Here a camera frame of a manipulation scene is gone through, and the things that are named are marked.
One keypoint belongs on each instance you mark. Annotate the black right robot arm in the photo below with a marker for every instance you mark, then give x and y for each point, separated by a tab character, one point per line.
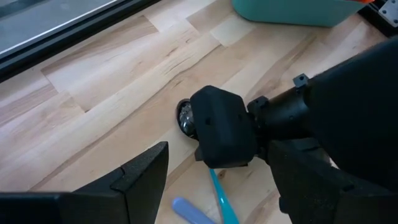
357	109

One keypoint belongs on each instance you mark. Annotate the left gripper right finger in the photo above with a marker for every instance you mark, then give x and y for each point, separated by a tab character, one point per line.
311	193

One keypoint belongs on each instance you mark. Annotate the green plastic bin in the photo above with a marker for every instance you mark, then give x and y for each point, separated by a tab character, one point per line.
295	12

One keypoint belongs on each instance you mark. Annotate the red ramen noodle packet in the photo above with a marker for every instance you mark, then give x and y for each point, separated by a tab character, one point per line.
362	1

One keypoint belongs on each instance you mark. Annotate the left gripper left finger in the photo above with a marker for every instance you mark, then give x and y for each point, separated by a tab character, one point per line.
140	186

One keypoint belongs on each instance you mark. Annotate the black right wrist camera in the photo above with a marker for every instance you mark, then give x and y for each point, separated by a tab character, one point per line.
224	127

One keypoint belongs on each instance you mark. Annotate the black aluminium table frame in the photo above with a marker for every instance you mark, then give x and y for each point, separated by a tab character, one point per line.
62	37

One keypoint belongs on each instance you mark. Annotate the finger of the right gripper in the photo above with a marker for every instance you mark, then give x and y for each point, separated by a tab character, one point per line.
199	154

